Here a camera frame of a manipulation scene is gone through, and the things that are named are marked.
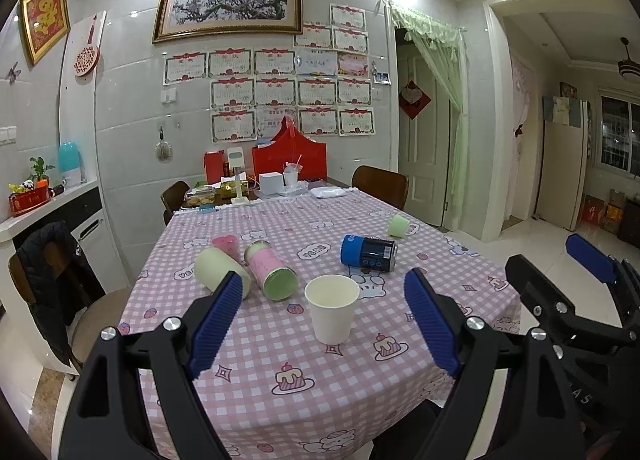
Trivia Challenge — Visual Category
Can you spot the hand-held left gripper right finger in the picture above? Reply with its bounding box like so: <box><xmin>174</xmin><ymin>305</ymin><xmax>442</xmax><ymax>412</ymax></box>
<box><xmin>403</xmin><ymin>267</ymin><xmax>599</xmax><ymax>460</ymax></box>

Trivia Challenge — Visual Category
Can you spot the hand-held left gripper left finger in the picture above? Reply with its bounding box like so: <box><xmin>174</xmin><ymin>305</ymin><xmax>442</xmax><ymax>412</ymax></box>
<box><xmin>62</xmin><ymin>270</ymin><xmax>246</xmax><ymax>460</ymax></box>

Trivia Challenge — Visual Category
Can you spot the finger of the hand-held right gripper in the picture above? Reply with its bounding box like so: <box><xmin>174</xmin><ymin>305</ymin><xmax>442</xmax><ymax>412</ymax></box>
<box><xmin>566</xmin><ymin>233</ymin><xmax>640</xmax><ymax>321</ymax></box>
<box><xmin>504</xmin><ymin>254</ymin><xmax>632</xmax><ymax>347</ymax></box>

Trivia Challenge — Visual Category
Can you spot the white paper cup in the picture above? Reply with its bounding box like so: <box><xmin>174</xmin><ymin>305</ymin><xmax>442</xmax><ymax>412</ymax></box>
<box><xmin>304</xmin><ymin>274</ymin><xmax>361</xmax><ymax>345</ymax></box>

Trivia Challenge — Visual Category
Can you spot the pale green cup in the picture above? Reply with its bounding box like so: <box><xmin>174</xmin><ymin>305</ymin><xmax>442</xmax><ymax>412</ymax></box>
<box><xmin>194</xmin><ymin>247</ymin><xmax>252</xmax><ymax>302</ymax></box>

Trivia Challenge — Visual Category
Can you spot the pink cup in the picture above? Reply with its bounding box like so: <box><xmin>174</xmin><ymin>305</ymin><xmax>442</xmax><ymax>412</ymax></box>
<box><xmin>211</xmin><ymin>235</ymin><xmax>240</xmax><ymax>261</ymax></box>

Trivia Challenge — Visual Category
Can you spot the plastic cup with straws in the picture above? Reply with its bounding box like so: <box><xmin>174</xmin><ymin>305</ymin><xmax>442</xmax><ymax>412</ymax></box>
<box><xmin>282</xmin><ymin>155</ymin><xmax>304</xmax><ymax>190</ymax></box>

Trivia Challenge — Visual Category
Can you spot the stack of cardboard boxes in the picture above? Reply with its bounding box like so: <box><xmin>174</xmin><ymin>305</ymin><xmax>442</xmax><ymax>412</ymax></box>
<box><xmin>579</xmin><ymin>189</ymin><xmax>627</xmax><ymax>237</ymax></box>

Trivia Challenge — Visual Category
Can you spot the pink checkered tablecloth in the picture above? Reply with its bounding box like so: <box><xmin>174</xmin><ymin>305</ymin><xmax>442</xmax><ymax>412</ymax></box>
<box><xmin>117</xmin><ymin>187</ymin><xmax>524</xmax><ymax>460</ymax></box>

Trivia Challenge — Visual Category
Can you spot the pink and green canister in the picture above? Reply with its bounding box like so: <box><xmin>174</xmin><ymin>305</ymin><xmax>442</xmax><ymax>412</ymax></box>
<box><xmin>244</xmin><ymin>240</ymin><xmax>299</xmax><ymax>300</ymax></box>

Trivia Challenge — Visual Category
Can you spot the white folded board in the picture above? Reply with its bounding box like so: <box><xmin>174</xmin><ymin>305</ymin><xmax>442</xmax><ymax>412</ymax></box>
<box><xmin>532</xmin><ymin>116</ymin><xmax>594</xmax><ymax>232</ymax></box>

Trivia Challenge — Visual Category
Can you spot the blue can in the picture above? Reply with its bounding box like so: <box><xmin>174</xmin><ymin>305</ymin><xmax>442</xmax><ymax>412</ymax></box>
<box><xmin>340</xmin><ymin>234</ymin><xmax>399</xmax><ymax>275</ymax></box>

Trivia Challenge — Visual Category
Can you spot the small green mug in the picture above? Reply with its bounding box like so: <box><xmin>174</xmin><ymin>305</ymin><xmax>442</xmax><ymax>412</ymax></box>
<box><xmin>388</xmin><ymin>213</ymin><xmax>419</xmax><ymax>239</ymax></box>

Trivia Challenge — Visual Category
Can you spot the chair with round seat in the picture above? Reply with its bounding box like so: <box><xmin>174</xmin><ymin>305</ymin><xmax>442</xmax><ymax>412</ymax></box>
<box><xmin>7</xmin><ymin>239</ymin><xmax>132</xmax><ymax>377</ymax></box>

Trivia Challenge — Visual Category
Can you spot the barred window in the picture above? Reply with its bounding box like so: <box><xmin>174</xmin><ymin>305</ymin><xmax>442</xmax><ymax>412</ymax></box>
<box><xmin>597</xmin><ymin>87</ymin><xmax>640</xmax><ymax>172</ymax></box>

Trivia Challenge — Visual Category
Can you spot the snack tray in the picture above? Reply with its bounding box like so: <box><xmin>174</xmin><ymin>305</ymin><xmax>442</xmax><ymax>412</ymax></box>
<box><xmin>182</xmin><ymin>184</ymin><xmax>216</xmax><ymax>209</ymax></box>

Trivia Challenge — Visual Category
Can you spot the brown wooden chair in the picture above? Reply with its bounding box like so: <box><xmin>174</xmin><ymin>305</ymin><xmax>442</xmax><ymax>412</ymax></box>
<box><xmin>351</xmin><ymin>165</ymin><xmax>410</xmax><ymax>211</ymax></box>
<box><xmin>160</xmin><ymin>181</ymin><xmax>192</xmax><ymax>227</ymax></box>

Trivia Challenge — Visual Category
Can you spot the pink sheer curtain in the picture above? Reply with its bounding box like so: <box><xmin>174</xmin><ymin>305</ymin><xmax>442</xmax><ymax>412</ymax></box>
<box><xmin>509</xmin><ymin>54</ymin><xmax>534</xmax><ymax>222</ymax></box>

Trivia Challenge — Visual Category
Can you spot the gold box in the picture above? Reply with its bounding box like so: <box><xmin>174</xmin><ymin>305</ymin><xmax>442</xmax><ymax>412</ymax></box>
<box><xmin>219</xmin><ymin>179</ymin><xmax>250</xmax><ymax>199</ymax></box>

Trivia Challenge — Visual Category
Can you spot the white box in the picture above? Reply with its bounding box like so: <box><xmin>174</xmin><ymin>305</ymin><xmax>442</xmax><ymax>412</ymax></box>
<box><xmin>258</xmin><ymin>172</ymin><xmax>285</xmax><ymax>199</ymax></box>

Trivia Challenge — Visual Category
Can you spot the white counter cabinet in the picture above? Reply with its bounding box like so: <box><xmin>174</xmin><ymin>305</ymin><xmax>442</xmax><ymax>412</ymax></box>
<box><xmin>0</xmin><ymin>179</ymin><xmax>132</xmax><ymax>321</ymax></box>

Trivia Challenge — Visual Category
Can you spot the white door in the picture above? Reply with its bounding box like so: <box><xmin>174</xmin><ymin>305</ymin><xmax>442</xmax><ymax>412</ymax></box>
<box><xmin>398</xmin><ymin>51</ymin><xmax>464</xmax><ymax>229</ymax></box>

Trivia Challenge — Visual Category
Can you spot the small red box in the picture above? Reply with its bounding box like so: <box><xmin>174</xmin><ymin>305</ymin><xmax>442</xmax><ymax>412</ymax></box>
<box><xmin>204</xmin><ymin>151</ymin><xmax>225</xmax><ymax>185</ymax></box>

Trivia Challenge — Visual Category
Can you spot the white desk lamp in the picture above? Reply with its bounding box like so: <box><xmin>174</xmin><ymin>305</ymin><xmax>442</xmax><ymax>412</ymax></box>
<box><xmin>227</xmin><ymin>146</ymin><xmax>250</xmax><ymax>206</ymax></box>

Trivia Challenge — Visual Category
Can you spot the white plastic bag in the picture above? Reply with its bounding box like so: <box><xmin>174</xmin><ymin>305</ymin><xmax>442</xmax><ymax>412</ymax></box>
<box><xmin>309</xmin><ymin>185</ymin><xmax>349</xmax><ymax>200</ymax></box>

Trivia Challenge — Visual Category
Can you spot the black jacket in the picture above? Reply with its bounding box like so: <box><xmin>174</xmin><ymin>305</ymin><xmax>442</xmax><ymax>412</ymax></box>
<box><xmin>15</xmin><ymin>221</ymin><xmax>107</xmax><ymax>367</ymax></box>

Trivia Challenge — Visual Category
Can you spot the hanging brush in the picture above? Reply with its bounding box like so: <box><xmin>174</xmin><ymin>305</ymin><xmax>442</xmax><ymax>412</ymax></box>
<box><xmin>155</xmin><ymin>125</ymin><xmax>174</xmax><ymax>161</ymax></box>

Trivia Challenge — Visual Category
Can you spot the large red gift box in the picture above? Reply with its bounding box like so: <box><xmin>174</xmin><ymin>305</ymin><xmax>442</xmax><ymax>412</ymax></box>
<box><xmin>251</xmin><ymin>115</ymin><xmax>329</xmax><ymax>182</ymax></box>

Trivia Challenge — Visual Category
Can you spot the ceiling fan lamp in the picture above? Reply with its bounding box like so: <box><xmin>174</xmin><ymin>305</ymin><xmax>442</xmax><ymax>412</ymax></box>
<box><xmin>616</xmin><ymin>37</ymin><xmax>640</xmax><ymax>79</ymax></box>

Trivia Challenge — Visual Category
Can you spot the green sheer curtain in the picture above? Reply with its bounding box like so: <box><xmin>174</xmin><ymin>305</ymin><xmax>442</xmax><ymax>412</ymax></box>
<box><xmin>389</xmin><ymin>0</ymin><xmax>471</xmax><ymax>232</ymax></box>

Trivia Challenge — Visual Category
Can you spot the blue and white humidifier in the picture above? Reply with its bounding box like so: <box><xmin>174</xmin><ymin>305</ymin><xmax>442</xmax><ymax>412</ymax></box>
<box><xmin>58</xmin><ymin>141</ymin><xmax>84</xmax><ymax>190</ymax></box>

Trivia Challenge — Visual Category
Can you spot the red diamond door decoration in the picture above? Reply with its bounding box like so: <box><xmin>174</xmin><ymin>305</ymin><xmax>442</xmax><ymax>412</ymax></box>
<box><xmin>399</xmin><ymin>80</ymin><xmax>432</xmax><ymax>120</ymax></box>

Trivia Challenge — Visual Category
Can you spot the red basket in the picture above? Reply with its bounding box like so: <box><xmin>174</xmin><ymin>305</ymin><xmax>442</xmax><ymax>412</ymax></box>
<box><xmin>8</xmin><ymin>187</ymin><xmax>54</xmax><ymax>218</ymax></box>

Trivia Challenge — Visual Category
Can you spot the potted green plant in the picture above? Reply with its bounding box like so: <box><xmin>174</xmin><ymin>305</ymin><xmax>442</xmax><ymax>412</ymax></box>
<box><xmin>28</xmin><ymin>157</ymin><xmax>56</xmax><ymax>190</ymax></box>

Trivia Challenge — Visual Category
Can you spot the framed blossom painting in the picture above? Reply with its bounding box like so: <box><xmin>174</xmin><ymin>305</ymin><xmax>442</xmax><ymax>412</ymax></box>
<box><xmin>152</xmin><ymin>0</ymin><xmax>305</xmax><ymax>44</ymax></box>

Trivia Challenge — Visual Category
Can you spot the red and gold framed picture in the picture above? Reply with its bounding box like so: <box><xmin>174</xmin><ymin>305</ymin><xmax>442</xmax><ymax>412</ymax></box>
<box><xmin>19</xmin><ymin>0</ymin><xmax>71</xmax><ymax>66</ymax></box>

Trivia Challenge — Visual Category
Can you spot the wall of award certificates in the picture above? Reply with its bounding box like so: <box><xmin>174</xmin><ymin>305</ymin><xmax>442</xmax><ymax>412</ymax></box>
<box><xmin>162</xmin><ymin>3</ymin><xmax>376</xmax><ymax>144</ymax></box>

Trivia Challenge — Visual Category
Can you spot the round pink wall ornament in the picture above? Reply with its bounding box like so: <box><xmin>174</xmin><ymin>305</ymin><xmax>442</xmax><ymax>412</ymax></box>
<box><xmin>73</xmin><ymin>15</ymin><xmax>101</xmax><ymax>77</ymax></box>

